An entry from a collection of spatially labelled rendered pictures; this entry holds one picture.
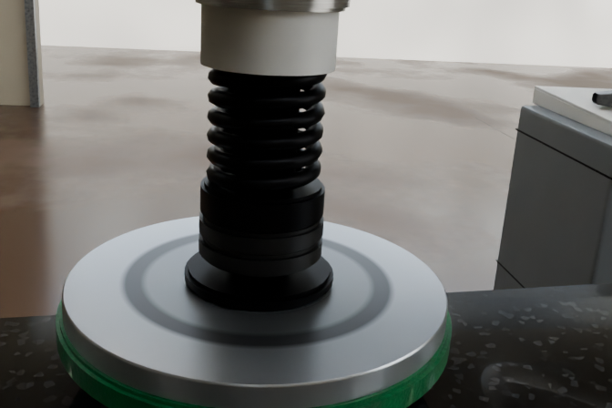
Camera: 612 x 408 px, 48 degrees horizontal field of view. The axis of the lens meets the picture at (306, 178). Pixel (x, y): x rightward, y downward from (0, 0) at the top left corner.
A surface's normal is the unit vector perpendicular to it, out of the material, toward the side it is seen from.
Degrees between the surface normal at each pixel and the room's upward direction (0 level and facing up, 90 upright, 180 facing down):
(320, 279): 0
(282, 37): 90
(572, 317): 0
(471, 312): 0
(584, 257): 90
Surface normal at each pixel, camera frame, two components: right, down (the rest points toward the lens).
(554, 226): -0.99, -0.01
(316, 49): 0.69, 0.25
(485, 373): 0.06, -0.95
